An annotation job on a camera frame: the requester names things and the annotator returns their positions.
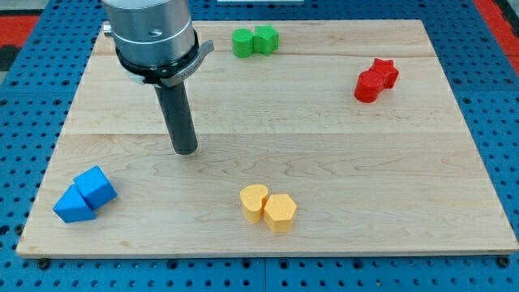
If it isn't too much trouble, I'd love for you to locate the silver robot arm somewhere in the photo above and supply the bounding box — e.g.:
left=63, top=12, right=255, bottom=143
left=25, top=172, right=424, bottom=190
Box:
left=102, top=0, right=214, bottom=88

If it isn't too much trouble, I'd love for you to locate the yellow heart block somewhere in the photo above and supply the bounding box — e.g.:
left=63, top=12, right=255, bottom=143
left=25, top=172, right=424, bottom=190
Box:
left=239, top=184, right=268, bottom=224

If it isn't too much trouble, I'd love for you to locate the wooden board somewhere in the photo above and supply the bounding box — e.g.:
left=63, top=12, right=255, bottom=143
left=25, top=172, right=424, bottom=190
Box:
left=16, top=19, right=518, bottom=259

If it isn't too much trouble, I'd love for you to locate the yellow hexagon block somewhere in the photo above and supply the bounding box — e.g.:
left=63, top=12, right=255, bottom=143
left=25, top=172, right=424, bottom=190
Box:
left=264, top=194, right=298, bottom=233

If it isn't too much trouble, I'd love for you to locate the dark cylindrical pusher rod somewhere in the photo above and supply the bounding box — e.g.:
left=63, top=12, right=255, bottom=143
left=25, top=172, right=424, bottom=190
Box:
left=155, top=82, right=198, bottom=155

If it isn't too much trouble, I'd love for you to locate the green cylinder block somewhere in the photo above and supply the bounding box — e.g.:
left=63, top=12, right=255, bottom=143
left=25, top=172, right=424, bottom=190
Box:
left=231, top=28, right=254, bottom=58

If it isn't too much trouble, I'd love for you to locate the green star block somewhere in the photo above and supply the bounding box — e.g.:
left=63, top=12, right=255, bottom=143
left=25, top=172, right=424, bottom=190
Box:
left=253, top=24, right=280, bottom=56

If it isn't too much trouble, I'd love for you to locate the red cylinder block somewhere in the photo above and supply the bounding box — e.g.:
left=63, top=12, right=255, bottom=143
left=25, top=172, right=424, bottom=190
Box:
left=354, top=70, right=384, bottom=103

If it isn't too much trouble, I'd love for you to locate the red star block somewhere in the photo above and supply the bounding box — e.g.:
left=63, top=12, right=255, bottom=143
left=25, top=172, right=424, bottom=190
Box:
left=369, top=58, right=399, bottom=89

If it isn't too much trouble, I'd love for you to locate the blue cube block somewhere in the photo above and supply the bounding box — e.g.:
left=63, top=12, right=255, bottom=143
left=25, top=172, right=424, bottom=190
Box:
left=74, top=165, right=117, bottom=210

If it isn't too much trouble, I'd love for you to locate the blue triangle block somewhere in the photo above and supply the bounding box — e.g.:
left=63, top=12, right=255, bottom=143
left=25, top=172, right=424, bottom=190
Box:
left=53, top=184, right=97, bottom=223

